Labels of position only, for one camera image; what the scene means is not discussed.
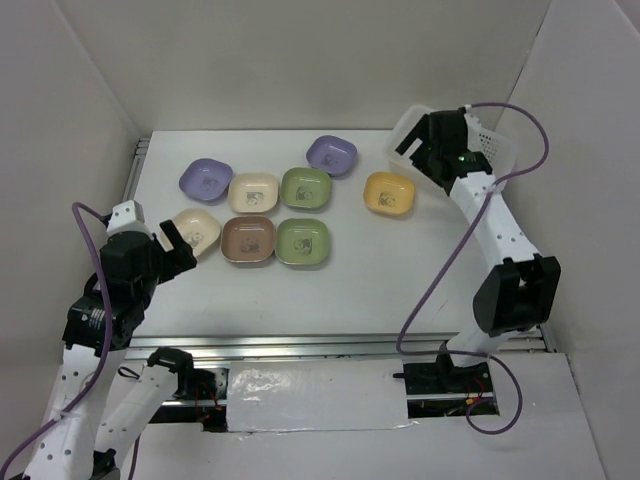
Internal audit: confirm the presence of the green panda plate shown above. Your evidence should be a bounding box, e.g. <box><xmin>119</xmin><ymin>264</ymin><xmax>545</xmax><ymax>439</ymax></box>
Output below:
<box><xmin>275</xmin><ymin>218</ymin><xmax>331</xmax><ymax>269</ymax></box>
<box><xmin>280</xmin><ymin>167</ymin><xmax>332</xmax><ymax>210</ymax></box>

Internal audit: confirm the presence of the purple panda plate left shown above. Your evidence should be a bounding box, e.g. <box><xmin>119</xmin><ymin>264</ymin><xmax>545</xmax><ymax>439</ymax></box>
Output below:
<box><xmin>178</xmin><ymin>158</ymin><xmax>234</xmax><ymax>204</ymax></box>

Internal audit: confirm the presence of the white plastic bin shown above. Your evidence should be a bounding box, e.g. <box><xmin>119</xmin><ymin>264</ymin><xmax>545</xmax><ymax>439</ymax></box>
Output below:
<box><xmin>382</xmin><ymin>105</ymin><xmax>519</xmax><ymax>197</ymax></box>

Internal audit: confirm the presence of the cream panda plate front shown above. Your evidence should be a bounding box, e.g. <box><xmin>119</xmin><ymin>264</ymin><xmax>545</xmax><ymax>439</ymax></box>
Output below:
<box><xmin>172</xmin><ymin>208</ymin><xmax>221</xmax><ymax>259</ymax></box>

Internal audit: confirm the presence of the white foil cover sheet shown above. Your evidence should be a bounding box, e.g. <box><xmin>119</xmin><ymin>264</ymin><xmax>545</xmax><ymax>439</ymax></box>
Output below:
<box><xmin>226</xmin><ymin>359</ymin><xmax>409</xmax><ymax>433</ymax></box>

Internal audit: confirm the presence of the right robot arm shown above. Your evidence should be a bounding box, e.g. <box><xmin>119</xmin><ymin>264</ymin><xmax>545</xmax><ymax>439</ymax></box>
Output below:
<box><xmin>384</xmin><ymin>105</ymin><xmax>561</xmax><ymax>395</ymax></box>

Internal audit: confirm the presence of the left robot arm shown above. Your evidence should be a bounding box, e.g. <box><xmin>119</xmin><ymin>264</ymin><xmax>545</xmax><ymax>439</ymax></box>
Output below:
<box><xmin>20</xmin><ymin>220</ymin><xmax>218</xmax><ymax>479</ymax></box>

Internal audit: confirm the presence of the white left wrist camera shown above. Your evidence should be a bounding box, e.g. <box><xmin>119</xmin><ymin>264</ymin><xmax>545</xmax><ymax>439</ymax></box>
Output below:
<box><xmin>106</xmin><ymin>200</ymin><xmax>149</xmax><ymax>237</ymax></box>

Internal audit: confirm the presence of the yellow panda plate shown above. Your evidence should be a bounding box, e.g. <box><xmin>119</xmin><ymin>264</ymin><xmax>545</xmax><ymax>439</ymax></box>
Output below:
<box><xmin>363</xmin><ymin>172</ymin><xmax>415</xmax><ymax>216</ymax></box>

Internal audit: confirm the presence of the cream panda plate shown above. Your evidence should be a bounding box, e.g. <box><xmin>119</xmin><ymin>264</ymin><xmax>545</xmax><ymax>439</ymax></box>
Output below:
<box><xmin>228</xmin><ymin>173</ymin><xmax>279</xmax><ymax>214</ymax></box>
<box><xmin>172</xmin><ymin>208</ymin><xmax>221</xmax><ymax>259</ymax></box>

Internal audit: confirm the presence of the purple panda plate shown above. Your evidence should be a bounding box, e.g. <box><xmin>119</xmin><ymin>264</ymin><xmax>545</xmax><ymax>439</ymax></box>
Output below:
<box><xmin>306</xmin><ymin>135</ymin><xmax>358</xmax><ymax>177</ymax></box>
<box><xmin>178</xmin><ymin>158</ymin><xmax>234</xmax><ymax>204</ymax></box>

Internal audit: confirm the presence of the green panda plate rear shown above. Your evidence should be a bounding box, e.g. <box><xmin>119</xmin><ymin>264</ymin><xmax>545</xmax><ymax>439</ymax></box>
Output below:
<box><xmin>280</xmin><ymin>167</ymin><xmax>332</xmax><ymax>210</ymax></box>

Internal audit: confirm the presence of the brown panda plate left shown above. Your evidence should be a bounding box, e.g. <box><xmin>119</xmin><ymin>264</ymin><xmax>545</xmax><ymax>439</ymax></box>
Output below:
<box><xmin>220</xmin><ymin>216</ymin><xmax>276</xmax><ymax>264</ymax></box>

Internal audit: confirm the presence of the green panda plate front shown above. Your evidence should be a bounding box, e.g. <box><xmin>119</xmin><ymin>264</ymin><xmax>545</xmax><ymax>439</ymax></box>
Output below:
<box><xmin>275</xmin><ymin>218</ymin><xmax>331</xmax><ymax>269</ymax></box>

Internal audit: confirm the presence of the purple panda plate right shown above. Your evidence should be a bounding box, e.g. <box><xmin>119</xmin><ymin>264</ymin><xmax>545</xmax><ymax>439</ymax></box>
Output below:
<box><xmin>306</xmin><ymin>135</ymin><xmax>358</xmax><ymax>177</ymax></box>

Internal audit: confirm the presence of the aluminium table edge rail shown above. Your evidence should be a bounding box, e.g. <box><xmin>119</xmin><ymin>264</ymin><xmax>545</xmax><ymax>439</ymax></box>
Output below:
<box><xmin>125</xmin><ymin>329</ymin><xmax>547</xmax><ymax>361</ymax></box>

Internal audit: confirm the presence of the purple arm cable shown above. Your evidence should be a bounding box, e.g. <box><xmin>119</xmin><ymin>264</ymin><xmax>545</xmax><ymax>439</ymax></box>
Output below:
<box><xmin>0</xmin><ymin>202</ymin><xmax>141</xmax><ymax>480</ymax></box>
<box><xmin>397</xmin><ymin>102</ymin><xmax>551</xmax><ymax>435</ymax></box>

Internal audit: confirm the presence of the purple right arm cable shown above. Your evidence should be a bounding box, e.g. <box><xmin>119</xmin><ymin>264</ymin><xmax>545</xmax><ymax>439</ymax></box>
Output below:
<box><xmin>397</xmin><ymin>102</ymin><xmax>551</xmax><ymax>435</ymax></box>

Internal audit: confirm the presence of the cream panda plate rear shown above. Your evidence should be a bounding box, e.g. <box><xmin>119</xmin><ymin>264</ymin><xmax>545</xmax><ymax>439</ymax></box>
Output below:
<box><xmin>228</xmin><ymin>173</ymin><xmax>279</xmax><ymax>214</ymax></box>

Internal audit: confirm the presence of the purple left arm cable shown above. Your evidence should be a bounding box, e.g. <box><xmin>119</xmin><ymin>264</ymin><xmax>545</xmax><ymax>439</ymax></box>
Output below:
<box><xmin>0</xmin><ymin>202</ymin><xmax>141</xmax><ymax>480</ymax></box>

